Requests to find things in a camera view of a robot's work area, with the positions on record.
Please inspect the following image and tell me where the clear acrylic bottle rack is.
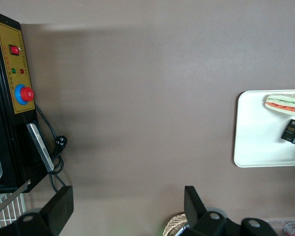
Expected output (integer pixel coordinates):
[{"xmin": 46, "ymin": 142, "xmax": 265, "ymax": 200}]
[{"xmin": 265, "ymin": 218, "xmax": 295, "ymax": 236}]

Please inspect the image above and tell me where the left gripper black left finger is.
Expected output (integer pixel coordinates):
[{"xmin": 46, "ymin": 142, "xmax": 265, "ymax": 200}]
[{"xmin": 14, "ymin": 185, "xmax": 75, "ymax": 236}]

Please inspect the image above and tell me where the light wicker basket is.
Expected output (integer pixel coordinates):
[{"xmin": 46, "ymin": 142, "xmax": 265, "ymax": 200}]
[{"xmin": 162, "ymin": 213, "xmax": 189, "ymax": 236}]

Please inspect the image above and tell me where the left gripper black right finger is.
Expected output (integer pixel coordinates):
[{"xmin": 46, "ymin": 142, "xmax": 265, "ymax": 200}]
[{"xmin": 184, "ymin": 185, "xmax": 231, "ymax": 236}]

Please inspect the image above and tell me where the white wire basket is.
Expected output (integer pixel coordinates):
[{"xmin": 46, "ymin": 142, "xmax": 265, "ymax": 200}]
[{"xmin": 0, "ymin": 192, "xmax": 27, "ymax": 229}]

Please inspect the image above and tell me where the cream plastic tray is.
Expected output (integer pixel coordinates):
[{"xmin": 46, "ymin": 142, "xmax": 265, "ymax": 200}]
[{"xmin": 233, "ymin": 89, "xmax": 295, "ymax": 169}]

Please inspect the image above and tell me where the black gum box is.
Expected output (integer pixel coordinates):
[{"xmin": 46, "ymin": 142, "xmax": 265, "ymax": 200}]
[{"xmin": 281, "ymin": 118, "xmax": 295, "ymax": 146}]

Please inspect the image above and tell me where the black power cable with plug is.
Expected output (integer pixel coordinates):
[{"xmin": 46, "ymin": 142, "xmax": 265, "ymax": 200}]
[{"xmin": 33, "ymin": 102, "xmax": 70, "ymax": 194}]

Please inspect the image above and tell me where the wrapped triangle sandwich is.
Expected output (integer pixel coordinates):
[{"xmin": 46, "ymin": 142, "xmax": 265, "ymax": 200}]
[{"xmin": 265, "ymin": 91, "xmax": 295, "ymax": 119}]

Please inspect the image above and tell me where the red cola bottle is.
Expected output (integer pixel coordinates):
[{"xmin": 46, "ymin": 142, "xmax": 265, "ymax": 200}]
[{"xmin": 283, "ymin": 222, "xmax": 295, "ymax": 236}]

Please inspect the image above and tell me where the black sealing machine yellow panel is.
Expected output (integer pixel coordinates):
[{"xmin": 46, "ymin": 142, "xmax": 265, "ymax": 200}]
[{"xmin": 0, "ymin": 9, "xmax": 56, "ymax": 219}]

